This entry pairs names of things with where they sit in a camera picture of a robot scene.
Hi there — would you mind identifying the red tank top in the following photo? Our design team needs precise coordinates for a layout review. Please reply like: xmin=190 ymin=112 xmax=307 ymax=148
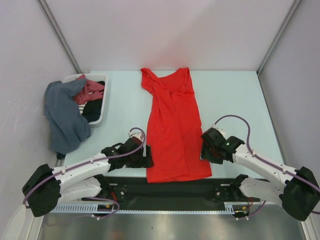
xmin=141 ymin=67 xmax=212 ymax=183

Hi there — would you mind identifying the grey-blue tank top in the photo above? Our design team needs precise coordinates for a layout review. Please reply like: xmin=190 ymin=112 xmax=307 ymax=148
xmin=44 ymin=79 xmax=91 ymax=155

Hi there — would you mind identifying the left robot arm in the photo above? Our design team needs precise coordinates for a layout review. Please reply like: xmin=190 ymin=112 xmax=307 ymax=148
xmin=22 ymin=134 xmax=154 ymax=217

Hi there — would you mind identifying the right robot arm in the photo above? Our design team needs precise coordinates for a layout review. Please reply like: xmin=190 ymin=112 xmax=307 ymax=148
xmin=201 ymin=127 xmax=320 ymax=222

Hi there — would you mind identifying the striped white black tank top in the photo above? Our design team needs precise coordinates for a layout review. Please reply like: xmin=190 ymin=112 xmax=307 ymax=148
xmin=78 ymin=104 xmax=86 ymax=115

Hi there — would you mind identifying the maroon tank top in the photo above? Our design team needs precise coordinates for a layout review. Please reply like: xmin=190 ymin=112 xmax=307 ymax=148
xmin=73 ymin=74 xmax=105 ymax=105

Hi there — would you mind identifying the white plastic laundry bin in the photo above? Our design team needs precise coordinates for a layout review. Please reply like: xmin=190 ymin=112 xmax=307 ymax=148
xmin=62 ymin=73 xmax=108 ymax=127

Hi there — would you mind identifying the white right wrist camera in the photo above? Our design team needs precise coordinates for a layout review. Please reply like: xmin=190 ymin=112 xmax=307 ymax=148
xmin=214 ymin=127 xmax=227 ymax=138

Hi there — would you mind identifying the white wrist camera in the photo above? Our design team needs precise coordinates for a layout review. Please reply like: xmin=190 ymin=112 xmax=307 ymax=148
xmin=214 ymin=127 xmax=227 ymax=138
xmin=128 ymin=131 xmax=145 ymax=142

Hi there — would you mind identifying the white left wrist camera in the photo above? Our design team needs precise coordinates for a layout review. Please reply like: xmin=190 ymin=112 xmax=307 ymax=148
xmin=128 ymin=131 xmax=145 ymax=142

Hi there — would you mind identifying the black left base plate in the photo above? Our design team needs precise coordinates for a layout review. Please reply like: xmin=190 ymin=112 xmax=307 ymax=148
xmin=92 ymin=174 xmax=127 ymax=202

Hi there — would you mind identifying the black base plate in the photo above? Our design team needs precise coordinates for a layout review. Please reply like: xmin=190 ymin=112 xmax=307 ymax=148
xmin=92 ymin=174 xmax=127 ymax=202
xmin=214 ymin=184 xmax=238 ymax=203

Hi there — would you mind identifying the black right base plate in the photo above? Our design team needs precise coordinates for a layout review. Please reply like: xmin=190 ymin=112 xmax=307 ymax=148
xmin=214 ymin=184 xmax=238 ymax=203

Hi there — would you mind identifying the grey slotted cable duct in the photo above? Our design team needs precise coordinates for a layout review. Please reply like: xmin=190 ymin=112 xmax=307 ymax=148
xmin=50 ymin=202 xmax=253 ymax=216

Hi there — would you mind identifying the right aluminium corner post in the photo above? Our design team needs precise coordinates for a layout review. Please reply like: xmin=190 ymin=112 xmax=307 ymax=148
xmin=256 ymin=0 xmax=303 ymax=77

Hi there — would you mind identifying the aluminium corner post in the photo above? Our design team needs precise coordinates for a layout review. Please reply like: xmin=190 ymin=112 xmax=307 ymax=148
xmin=256 ymin=0 xmax=303 ymax=77
xmin=36 ymin=0 xmax=82 ymax=74

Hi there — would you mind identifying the left aluminium corner post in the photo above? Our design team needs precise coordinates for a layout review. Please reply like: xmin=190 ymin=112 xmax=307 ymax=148
xmin=36 ymin=0 xmax=82 ymax=74

